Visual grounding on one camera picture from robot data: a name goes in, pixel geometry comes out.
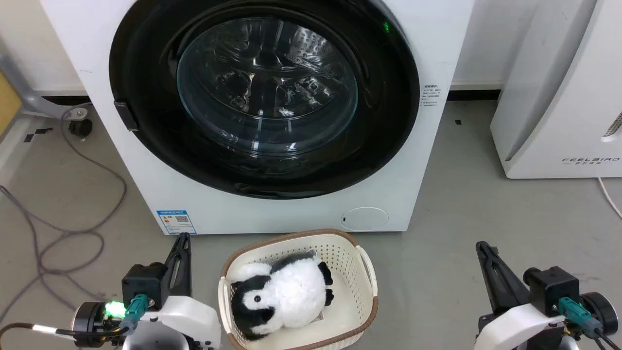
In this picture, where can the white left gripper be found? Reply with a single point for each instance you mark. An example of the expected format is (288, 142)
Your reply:
(187, 318)

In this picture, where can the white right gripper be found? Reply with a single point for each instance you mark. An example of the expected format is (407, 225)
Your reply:
(515, 328)

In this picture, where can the round black glass washer door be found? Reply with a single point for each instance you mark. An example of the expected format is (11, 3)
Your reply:
(267, 92)

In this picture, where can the white front-load washing machine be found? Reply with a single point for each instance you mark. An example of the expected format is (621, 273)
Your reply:
(427, 43)

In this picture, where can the blue energy label sticker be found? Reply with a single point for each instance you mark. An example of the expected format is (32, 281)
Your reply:
(176, 221)

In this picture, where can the black white penguin plush toy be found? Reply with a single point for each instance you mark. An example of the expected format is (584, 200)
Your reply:
(286, 296)

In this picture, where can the cream laundry basket brown rim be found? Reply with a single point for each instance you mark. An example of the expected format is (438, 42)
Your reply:
(352, 272)

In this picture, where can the round white filter cover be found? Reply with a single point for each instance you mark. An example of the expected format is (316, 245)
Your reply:
(364, 218)

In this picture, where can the black caster wheel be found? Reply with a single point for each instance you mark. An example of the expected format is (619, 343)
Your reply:
(80, 127)

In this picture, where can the small printed warning label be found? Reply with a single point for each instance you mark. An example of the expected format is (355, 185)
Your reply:
(431, 95)

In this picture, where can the white Feelbird appliance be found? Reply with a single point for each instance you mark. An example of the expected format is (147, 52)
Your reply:
(563, 87)

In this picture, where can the yellow wooden board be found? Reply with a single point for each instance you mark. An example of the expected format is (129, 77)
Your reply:
(7, 102)

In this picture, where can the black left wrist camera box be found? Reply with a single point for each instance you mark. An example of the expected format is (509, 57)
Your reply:
(145, 282)

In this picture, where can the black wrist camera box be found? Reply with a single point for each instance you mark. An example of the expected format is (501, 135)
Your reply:
(554, 287)
(145, 282)

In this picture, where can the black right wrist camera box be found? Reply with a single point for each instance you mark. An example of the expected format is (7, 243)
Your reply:
(554, 287)

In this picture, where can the grey metal frame leg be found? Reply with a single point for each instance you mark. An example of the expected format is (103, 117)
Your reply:
(29, 95)

